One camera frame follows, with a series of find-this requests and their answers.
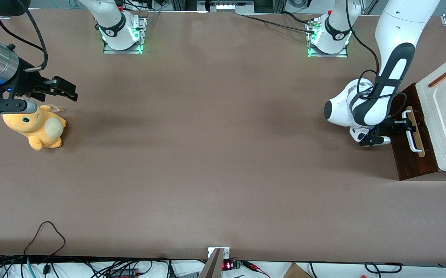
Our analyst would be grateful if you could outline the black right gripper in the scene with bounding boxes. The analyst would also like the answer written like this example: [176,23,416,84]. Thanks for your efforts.
[0,58,78,104]

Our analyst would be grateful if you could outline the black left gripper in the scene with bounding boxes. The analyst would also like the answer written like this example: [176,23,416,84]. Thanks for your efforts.
[369,117,417,137]

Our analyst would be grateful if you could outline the white drawer handle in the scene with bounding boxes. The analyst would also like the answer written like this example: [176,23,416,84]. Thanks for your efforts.
[402,110,421,153]

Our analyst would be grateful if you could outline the dark wood drawer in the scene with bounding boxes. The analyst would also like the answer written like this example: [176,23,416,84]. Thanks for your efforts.
[391,83,427,181]

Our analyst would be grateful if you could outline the orange plush toy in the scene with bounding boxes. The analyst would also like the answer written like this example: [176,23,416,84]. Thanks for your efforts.
[2,104,68,152]

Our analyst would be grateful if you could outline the brown strip on cabinet lid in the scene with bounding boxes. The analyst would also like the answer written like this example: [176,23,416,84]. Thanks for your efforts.
[427,68,446,88]

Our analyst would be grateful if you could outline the brown cardboard piece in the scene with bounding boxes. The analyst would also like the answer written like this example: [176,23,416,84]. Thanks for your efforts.
[283,262,313,278]

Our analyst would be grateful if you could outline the white light bar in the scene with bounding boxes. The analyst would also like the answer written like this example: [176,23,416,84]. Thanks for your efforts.
[207,0,255,13]

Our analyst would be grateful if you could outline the orange black device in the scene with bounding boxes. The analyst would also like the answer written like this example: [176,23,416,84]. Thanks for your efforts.
[109,268,141,278]

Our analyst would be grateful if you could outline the red clip leads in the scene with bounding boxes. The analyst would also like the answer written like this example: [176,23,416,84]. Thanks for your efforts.
[242,260,271,278]

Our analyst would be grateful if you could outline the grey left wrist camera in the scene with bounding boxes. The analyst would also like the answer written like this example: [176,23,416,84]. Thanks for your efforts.
[359,136,392,147]

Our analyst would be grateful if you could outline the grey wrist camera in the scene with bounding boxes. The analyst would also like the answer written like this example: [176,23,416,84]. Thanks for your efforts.
[0,99,38,115]
[359,136,392,147]

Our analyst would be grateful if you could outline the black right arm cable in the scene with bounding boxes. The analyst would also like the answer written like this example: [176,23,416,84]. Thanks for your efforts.
[0,0,49,73]

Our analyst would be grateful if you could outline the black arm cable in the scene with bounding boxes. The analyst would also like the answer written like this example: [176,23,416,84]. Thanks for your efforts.
[345,0,408,117]
[0,0,49,73]

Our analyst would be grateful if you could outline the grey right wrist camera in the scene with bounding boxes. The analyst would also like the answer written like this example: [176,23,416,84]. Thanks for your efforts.
[0,99,38,115]

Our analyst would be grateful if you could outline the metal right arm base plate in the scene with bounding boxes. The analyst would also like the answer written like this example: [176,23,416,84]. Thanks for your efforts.
[103,15,148,55]

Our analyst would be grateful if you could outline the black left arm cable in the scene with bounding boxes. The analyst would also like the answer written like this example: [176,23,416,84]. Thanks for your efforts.
[345,0,408,117]

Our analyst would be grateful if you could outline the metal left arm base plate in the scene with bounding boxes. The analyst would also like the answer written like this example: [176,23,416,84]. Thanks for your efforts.
[306,19,349,59]

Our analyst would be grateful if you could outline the black looped cable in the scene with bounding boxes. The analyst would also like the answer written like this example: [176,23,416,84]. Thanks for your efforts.
[23,221,66,258]

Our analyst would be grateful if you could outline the thin black cable loop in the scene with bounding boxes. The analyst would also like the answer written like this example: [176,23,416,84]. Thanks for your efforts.
[364,262,403,274]

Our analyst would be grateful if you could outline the long black table cable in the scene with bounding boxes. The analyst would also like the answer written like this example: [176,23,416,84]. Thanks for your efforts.
[242,14,317,34]

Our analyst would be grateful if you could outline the small metal bracket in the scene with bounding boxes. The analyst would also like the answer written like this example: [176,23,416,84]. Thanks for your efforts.
[208,247,231,259]

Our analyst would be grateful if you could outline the grey metal camera beam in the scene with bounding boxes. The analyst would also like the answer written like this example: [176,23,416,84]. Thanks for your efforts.
[197,249,224,278]

